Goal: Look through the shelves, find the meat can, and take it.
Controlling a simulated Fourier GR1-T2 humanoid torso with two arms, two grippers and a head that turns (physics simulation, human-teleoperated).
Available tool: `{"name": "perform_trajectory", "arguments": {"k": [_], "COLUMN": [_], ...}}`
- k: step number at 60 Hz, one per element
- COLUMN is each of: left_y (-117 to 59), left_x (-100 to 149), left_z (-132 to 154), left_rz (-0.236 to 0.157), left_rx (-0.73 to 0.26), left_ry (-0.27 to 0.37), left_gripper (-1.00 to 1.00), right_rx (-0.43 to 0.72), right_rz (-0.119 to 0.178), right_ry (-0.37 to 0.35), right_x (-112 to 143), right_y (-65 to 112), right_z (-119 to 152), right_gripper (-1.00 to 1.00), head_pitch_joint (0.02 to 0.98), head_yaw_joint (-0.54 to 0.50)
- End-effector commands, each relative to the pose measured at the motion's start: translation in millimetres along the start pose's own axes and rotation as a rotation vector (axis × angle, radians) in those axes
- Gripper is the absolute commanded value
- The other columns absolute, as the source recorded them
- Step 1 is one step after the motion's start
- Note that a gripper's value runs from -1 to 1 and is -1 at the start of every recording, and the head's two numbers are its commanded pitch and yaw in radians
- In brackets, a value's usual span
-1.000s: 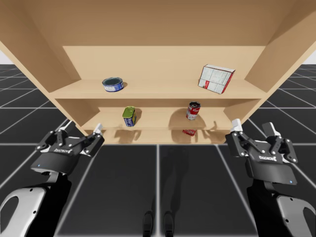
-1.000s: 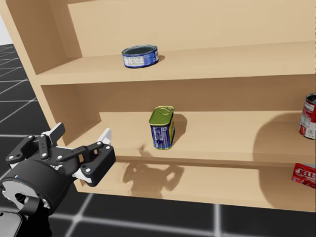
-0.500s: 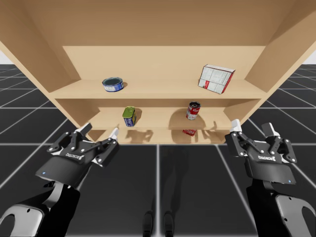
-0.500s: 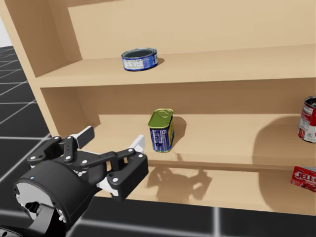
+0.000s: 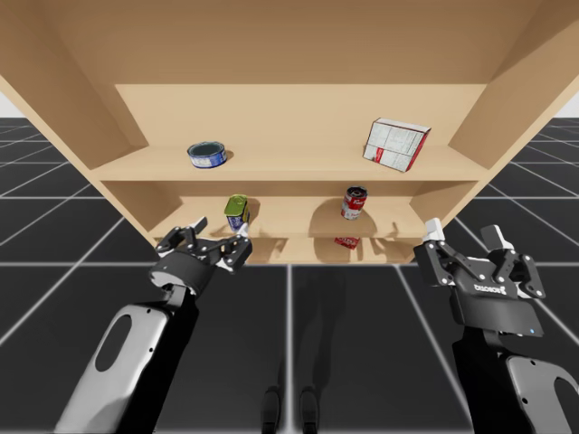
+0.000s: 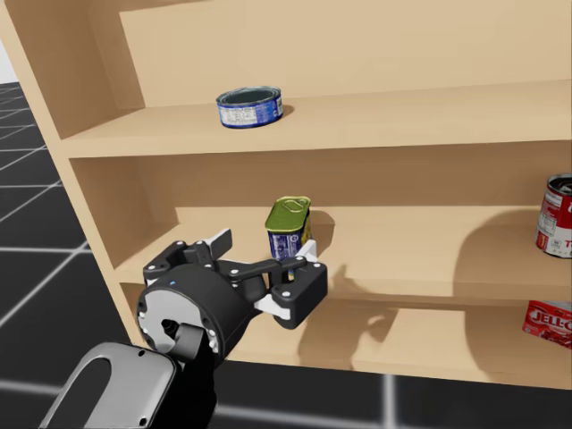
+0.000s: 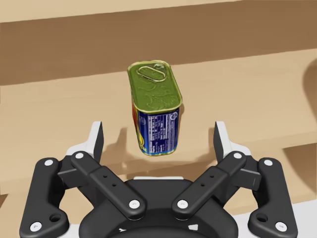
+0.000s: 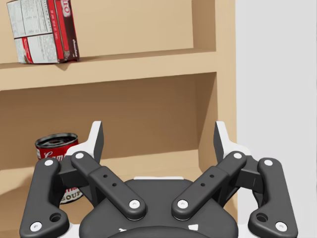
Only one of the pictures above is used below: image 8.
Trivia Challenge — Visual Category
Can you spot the red and white carton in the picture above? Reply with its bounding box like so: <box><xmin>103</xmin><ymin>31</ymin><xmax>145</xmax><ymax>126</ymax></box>
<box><xmin>6</xmin><ymin>0</ymin><xmax>81</xmax><ymax>64</ymax></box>

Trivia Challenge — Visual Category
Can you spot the red and white can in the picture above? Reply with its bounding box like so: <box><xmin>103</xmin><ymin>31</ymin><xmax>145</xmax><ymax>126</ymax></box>
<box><xmin>35</xmin><ymin>133</ymin><xmax>84</xmax><ymax>205</ymax></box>

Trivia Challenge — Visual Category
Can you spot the pale wooden shelf unit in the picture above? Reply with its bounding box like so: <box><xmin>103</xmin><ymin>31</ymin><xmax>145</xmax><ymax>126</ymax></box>
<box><xmin>0</xmin><ymin>0</ymin><xmax>239</xmax><ymax>226</ymax></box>

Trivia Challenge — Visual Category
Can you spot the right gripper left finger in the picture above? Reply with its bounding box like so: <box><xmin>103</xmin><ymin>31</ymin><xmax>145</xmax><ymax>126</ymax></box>
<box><xmin>19</xmin><ymin>120</ymin><xmax>148</xmax><ymax>236</ymax></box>

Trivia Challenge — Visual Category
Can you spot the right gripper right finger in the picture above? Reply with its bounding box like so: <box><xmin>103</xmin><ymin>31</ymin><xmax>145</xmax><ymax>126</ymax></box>
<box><xmin>171</xmin><ymin>120</ymin><xmax>299</xmax><ymax>236</ymax></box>

